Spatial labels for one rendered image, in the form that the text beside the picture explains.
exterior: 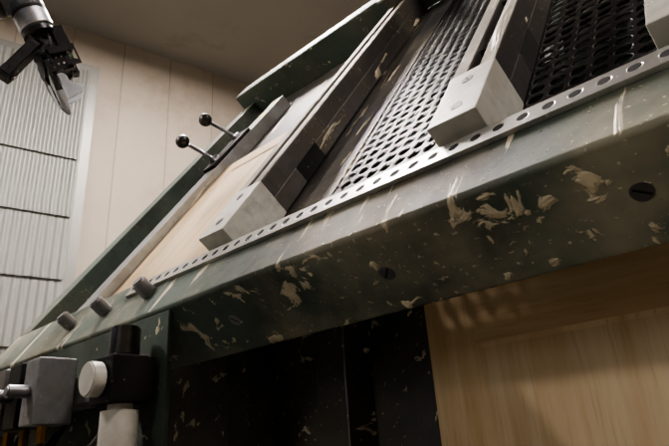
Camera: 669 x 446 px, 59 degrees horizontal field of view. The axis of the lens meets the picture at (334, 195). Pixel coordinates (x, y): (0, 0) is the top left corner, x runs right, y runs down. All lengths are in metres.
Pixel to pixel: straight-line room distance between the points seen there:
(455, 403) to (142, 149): 4.34
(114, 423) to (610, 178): 0.63
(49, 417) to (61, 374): 0.06
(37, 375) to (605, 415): 0.72
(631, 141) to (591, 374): 0.32
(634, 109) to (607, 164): 0.05
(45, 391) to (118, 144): 4.05
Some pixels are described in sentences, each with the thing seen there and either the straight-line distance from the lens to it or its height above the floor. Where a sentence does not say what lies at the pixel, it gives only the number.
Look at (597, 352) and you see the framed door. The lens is 0.73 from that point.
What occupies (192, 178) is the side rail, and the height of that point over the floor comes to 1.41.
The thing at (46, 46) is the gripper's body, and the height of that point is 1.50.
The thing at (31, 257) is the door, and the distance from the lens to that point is 4.37.
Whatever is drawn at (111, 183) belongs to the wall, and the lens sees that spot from 4.75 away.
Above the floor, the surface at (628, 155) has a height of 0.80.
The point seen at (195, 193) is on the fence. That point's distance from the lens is 1.52.
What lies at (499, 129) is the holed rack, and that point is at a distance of 0.58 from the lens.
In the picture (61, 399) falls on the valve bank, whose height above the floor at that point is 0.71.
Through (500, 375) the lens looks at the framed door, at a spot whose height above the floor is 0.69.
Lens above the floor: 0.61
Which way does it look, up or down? 24 degrees up
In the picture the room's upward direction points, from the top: 4 degrees counter-clockwise
